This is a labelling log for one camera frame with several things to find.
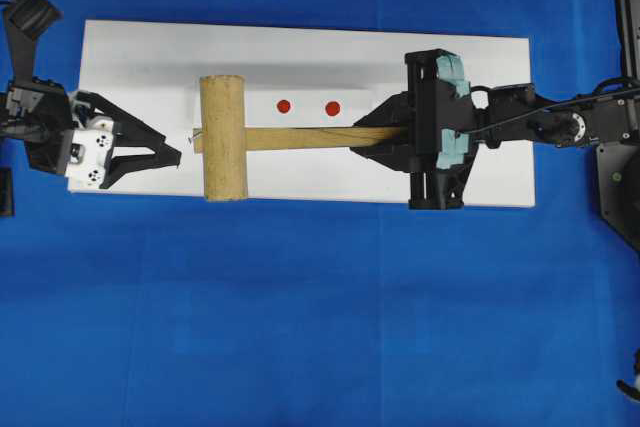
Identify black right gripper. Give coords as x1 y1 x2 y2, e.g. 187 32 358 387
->
352 49 478 210

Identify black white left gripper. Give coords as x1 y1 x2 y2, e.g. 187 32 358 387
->
1 78 181 189

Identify wooden mallet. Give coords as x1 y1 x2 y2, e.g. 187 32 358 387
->
194 75 408 202

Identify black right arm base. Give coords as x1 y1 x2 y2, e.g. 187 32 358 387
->
596 0 639 250

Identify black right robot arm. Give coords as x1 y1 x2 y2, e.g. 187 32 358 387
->
353 49 639 210

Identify white foam board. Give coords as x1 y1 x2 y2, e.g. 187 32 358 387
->
68 20 536 208

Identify blue table cloth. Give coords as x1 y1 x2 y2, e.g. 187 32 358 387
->
1 0 639 426

